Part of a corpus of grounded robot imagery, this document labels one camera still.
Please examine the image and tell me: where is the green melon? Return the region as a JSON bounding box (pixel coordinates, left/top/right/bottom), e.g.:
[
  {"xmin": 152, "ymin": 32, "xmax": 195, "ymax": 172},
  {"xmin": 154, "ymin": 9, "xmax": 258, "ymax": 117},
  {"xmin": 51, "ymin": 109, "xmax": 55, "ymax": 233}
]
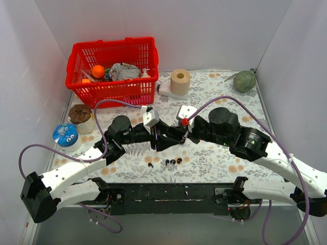
[{"xmin": 224, "ymin": 70, "xmax": 256, "ymax": 93}]

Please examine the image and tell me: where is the clear plastic packet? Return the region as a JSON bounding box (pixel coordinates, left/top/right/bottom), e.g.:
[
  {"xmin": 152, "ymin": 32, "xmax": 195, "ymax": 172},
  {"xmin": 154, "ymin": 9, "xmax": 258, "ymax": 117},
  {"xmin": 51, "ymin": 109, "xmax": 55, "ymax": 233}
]
[{"xmin": 80, "ymin": 69, "xmax": 97, "ymax": 83}]

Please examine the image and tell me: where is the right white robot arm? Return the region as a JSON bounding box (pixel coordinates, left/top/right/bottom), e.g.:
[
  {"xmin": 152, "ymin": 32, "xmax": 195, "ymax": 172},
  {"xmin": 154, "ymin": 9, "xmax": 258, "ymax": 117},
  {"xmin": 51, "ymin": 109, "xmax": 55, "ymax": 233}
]
[{"xmin": 151, "ymin": 107, "xmax": 326, "ymax": 217}]

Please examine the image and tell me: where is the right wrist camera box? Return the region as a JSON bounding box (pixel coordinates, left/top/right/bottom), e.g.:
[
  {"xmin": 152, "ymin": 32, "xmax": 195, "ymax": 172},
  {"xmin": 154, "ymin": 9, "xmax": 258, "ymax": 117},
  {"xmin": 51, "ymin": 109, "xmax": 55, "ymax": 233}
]
[{"xmin": 176, "ymin": 105, "xmax": 197, "ymax": 129}]

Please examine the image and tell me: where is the white lotion bottle lying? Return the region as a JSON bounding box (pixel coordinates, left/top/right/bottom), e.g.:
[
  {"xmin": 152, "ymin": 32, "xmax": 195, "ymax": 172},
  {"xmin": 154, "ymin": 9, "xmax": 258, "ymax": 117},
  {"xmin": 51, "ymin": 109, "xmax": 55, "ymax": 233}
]
[{"xmin": 156, "ymin": 81, "xmax": 187, "ymax": 100}]

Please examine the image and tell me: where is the brown-lid white jar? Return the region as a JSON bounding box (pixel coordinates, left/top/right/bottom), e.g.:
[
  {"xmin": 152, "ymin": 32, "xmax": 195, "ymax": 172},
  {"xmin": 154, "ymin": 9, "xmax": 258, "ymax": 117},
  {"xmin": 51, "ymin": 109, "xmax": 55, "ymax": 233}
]
[{"xmin": 67, "ymin": 104, "xmax": 96, "ymax": 134}]

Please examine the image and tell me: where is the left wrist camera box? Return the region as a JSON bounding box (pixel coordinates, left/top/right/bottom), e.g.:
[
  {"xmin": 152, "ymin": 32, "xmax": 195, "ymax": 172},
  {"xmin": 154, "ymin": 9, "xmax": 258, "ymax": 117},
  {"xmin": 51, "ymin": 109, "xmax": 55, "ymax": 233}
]
[{"xmin": 143, "ymin": 107, "xmax": 160, "ymax": 128}]

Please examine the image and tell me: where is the taped black earbud case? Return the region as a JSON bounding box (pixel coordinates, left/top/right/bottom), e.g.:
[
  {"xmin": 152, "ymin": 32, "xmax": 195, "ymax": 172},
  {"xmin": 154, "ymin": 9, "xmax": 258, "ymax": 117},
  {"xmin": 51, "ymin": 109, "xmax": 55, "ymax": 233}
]
[{"xmin": 166, "ymin": 127, "xmax": 186, "ymax": 141}]

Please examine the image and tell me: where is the white pump bottle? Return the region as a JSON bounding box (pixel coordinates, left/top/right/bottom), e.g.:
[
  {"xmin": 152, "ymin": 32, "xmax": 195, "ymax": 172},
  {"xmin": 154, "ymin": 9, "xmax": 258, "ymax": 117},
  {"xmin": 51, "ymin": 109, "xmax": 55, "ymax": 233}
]
[{"xmin": 140, "ymin": 68, "xmax": 151, "ymax": 78}]

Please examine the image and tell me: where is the orange fruit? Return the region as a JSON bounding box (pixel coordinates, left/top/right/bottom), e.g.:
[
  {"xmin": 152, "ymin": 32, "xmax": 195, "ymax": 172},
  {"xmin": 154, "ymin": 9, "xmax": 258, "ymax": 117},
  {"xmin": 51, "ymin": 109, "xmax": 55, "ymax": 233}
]
[{"xmin": 91, "ymin": 65, "xmax": 105, "ymax": 79}]

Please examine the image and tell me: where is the floral patterned table mat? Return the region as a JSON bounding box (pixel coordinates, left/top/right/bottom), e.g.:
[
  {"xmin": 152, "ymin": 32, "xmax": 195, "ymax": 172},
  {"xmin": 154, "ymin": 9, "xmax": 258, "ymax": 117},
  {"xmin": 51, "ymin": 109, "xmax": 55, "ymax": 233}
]
[{"xmin": 50, "ymin": 71, "xmax": 284, "ymax": 184}]

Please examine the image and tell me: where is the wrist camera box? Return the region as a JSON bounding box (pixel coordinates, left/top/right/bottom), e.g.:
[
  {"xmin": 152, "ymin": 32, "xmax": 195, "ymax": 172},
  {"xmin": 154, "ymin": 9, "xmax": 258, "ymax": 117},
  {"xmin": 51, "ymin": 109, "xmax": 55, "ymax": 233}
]
[
  {"xmin": 143, "ymin": 107, "xmax": 160, "ymax": 128},
  {"xmin": 176, "ymin": 105, "xmax": 197, "ymax": 129}
]

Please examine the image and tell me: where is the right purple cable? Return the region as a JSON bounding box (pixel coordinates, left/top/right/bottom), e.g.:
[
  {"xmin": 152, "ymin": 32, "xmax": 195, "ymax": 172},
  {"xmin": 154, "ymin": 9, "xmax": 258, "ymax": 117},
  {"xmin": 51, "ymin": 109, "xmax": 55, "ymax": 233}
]
[{"xmin": 187, "ymin": 95, "xmax": 311, "ymax": 245}]

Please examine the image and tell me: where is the brown toilet paper roll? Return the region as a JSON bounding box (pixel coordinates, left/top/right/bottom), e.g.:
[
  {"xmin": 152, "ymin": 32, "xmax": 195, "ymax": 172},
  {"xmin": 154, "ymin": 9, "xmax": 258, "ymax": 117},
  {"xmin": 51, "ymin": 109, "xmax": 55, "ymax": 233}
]
[{"xmin": 170, "ymin": 69, "xmax": 191, "ymax": 95}]

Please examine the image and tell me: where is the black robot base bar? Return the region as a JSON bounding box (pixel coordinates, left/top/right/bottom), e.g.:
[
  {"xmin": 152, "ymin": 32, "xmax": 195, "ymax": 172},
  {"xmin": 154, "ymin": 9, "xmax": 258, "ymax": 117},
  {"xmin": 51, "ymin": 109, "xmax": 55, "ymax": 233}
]
[{"xmin": 86, "ymin": 176, "xmax": 261, "ymax": 220}]

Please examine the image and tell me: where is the red plastic shopping basket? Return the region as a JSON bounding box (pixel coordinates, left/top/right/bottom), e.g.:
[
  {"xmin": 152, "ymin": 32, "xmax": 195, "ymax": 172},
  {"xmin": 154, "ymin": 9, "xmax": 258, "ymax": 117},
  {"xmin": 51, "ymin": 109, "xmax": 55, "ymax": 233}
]
[{"xmin": 65, "ymin": 37, "xmax": 159, "ymax": 108}]

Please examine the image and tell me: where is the crumpled silver snack bag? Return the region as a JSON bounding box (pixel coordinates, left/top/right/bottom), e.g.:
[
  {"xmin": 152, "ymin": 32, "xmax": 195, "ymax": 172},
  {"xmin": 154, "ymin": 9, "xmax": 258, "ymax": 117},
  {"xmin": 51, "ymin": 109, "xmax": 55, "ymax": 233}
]
[{"xmin": 109, "ymin": 63, "xmax": 141, "ymax": 81}]

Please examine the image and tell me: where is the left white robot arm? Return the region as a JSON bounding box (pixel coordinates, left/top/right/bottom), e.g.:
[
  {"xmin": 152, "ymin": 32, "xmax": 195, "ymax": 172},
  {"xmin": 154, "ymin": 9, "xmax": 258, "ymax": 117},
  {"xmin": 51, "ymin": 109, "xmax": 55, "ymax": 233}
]
[{"xmin": 20, "ymin": 112, "xmax": 188, "ymax": 223}]

